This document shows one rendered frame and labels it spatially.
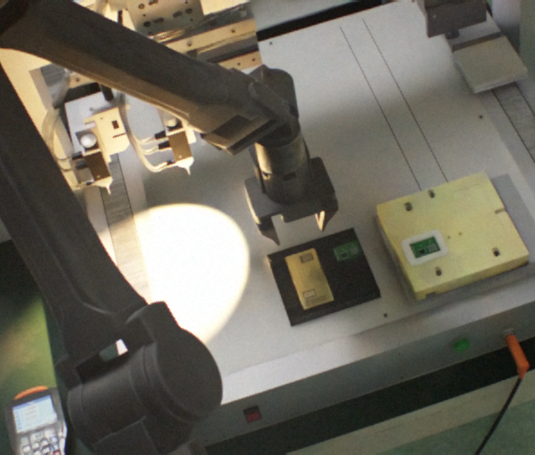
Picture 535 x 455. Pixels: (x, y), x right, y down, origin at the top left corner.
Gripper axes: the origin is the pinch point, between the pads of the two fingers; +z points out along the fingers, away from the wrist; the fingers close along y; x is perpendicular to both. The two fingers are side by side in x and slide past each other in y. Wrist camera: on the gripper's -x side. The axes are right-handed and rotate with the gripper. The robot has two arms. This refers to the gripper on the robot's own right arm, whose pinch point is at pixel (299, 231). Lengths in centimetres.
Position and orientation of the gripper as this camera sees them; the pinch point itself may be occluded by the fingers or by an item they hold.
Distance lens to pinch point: 141.1
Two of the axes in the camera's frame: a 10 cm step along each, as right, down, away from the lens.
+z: 1.4, 6.0, 7.9
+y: -9.5, 3.0, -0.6
